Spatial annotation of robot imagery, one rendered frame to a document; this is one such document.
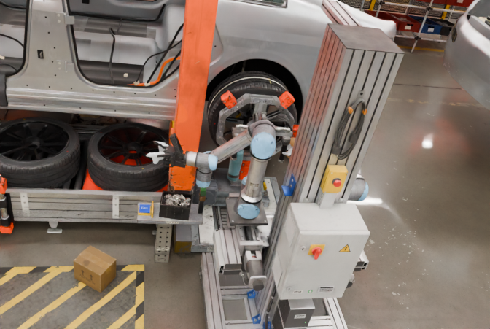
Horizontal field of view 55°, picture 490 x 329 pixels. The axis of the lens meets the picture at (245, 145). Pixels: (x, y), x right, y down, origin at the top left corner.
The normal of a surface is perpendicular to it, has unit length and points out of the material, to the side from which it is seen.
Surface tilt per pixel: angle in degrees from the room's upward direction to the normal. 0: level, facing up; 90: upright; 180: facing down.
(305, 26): 81
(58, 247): 0
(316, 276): 90
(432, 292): 0
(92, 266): 0
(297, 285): 90
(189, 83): 90
